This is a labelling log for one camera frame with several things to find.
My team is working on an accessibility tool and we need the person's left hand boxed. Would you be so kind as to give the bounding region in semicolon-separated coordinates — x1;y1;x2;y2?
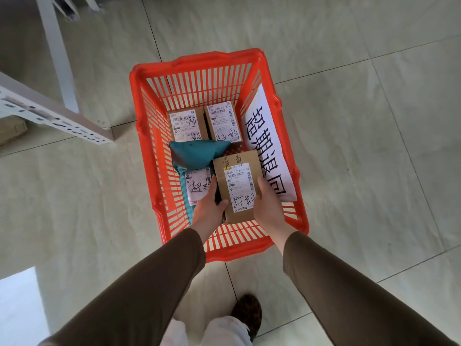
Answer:
190;175;229;244

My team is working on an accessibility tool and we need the person's right hand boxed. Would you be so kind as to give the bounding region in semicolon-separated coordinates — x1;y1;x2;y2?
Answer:
253;176;298;245

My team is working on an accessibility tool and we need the cardboard box with handwritten top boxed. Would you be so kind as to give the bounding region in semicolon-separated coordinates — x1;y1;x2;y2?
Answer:
212;150;263;225

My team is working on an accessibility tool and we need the person's right forearm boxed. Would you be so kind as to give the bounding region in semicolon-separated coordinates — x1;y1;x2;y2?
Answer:
282;231;459;346

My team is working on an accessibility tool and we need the person's left forearm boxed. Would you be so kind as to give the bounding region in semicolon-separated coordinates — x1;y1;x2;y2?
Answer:
38;228;207;346

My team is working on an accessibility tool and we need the teal plastic mailer bag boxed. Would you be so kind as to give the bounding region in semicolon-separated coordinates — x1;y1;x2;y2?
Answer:
169;140;231;225

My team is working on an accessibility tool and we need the white paper sign black writing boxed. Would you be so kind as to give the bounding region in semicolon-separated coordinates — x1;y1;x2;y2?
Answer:
241;84;297;202

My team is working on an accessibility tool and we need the cardboard box with white label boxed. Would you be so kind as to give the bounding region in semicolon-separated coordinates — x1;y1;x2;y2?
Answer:
166;106;209;142
204;101;243;144

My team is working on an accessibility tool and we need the dark brown patterned shoe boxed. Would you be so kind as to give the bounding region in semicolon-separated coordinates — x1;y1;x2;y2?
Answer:
230;293;263;341

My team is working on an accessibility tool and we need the person's leg in white trousers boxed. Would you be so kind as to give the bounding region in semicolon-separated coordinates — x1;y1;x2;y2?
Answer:
169;315;253;346

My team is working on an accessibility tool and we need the red plastic slatted basket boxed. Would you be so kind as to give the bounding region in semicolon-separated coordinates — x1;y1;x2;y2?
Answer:
129;48;309;263

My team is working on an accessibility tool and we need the white perforated metal shelf beam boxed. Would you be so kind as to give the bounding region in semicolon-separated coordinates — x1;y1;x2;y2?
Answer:
0;71;115;145

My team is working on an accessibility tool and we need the plain brown cardboard box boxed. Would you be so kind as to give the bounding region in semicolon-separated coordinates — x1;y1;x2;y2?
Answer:
0;117;29;147

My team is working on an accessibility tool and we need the white metal shelf post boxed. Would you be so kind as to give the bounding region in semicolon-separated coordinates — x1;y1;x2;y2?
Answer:
35;0;80;114

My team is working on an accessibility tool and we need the white metal frame bar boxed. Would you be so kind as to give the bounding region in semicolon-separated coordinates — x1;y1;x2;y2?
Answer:
51;0;105;22

